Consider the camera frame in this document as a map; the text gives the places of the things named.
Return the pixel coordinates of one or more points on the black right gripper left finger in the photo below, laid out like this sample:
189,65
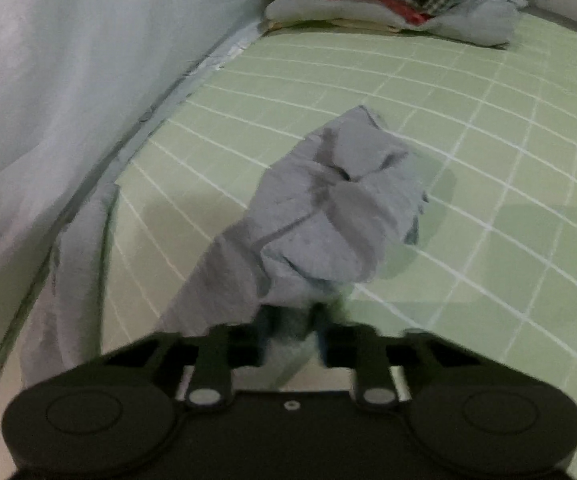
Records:
225,348

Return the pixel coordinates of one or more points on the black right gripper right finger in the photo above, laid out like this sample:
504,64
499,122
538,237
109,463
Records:
360,348

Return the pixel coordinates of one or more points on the grey sweatpants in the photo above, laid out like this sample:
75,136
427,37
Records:
320,221

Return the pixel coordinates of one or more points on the white carrot print curtain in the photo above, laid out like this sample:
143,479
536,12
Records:
76,77

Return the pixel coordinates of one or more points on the white folded garment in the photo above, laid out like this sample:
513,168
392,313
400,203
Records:
365,11

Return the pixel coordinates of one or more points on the light grey crumpled garment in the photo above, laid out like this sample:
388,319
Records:
484,23

